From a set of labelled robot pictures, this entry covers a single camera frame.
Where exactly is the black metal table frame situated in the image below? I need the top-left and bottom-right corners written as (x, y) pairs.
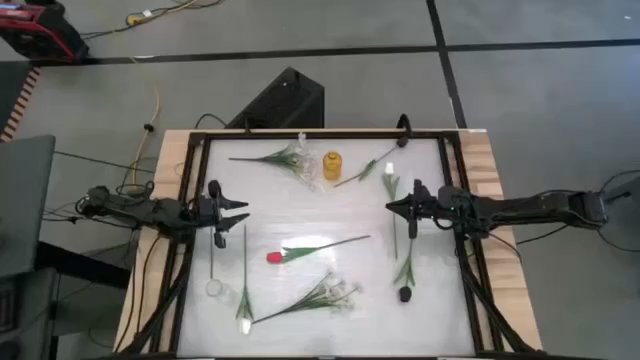
top-left (117, 128), bottom-right (544, 360)

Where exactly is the yellow glass vase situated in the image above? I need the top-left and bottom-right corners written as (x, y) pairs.
top-left (322, 151), bottom-right (344, 182)

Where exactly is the white artificial lily bunch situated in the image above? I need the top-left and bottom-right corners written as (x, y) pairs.
top-left (251, 269), bottom-right (362, 326)
top-left (228, 132), bottom-right (324, 194)

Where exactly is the dark striped-edge floor mat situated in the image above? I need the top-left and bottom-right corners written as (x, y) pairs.
top-left (0, 62), bottom-right (42, 144)

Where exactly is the grey cabinet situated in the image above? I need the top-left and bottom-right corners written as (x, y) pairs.
top-left (0, 134), bottom-right (56, 279)

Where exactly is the clear glass vase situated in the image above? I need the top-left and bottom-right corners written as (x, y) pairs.
top-left (205, 278), bottom-right (239, 307)

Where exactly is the yellow floor cable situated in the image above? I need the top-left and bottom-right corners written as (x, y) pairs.
top-left (124, 0), bottom-right (226, 27)

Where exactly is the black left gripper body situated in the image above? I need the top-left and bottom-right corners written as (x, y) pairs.
top-left (192, 178), bottom-right (226, 250)

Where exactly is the red and black toolbox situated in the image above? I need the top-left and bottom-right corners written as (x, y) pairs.
top-left (0, 0), bottom-right (91, 64)

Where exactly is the black computer case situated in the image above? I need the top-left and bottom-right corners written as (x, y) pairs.
top-left (224, 66), bottom-right (326, 130)

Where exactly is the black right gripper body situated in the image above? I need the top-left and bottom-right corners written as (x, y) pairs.
top-left (405, 178), bottom-right (471, 241)

